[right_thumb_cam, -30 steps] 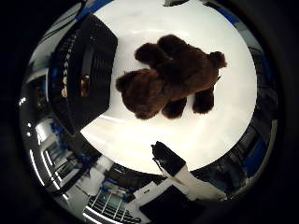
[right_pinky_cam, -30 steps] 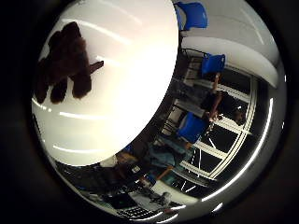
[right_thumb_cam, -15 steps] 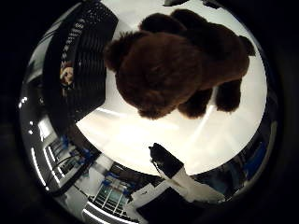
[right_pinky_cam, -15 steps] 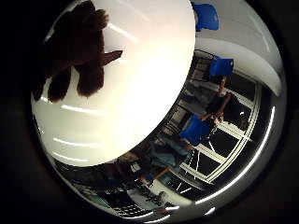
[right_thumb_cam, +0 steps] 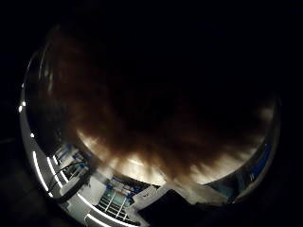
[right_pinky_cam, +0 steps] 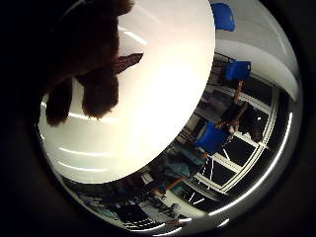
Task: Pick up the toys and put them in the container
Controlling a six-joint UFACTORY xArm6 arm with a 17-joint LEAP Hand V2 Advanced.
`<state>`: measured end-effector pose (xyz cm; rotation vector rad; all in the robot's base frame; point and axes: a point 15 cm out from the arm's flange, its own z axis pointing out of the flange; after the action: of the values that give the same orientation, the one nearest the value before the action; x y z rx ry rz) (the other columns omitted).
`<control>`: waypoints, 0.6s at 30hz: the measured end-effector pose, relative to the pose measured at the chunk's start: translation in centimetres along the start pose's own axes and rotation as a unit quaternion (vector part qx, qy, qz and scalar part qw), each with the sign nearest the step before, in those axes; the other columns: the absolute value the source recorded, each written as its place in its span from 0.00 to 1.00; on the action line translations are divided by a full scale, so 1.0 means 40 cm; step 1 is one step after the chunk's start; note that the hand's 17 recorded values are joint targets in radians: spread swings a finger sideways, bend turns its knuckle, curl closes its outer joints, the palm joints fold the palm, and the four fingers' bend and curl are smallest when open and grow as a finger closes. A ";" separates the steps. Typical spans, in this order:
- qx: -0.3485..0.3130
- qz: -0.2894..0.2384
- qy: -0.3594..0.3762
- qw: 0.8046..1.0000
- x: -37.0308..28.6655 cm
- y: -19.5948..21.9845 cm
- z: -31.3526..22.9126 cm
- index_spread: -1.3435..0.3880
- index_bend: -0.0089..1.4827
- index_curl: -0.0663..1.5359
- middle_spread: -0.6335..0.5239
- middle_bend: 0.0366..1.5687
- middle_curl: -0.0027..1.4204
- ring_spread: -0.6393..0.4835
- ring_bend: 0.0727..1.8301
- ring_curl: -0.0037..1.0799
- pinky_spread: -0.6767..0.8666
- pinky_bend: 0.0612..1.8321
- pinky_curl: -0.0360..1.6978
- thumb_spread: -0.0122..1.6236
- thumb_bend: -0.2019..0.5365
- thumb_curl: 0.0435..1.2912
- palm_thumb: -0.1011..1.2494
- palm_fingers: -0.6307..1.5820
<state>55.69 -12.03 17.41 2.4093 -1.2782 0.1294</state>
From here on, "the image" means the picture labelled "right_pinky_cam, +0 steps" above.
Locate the dark brown plush toy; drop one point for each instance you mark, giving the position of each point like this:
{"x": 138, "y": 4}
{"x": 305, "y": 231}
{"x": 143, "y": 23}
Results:
{"x": 89, "y": 49}

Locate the blue plastic chair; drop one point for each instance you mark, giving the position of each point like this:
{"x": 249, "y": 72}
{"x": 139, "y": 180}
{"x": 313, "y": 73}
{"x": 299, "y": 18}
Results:
{"x": 223, "y": 16}
{"x": 212, "y": 139}
{"x": 237, "y": 70}

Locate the person in dark top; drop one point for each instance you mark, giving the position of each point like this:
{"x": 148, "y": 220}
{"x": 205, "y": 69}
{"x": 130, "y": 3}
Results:
{"x": 244, "y": 118}

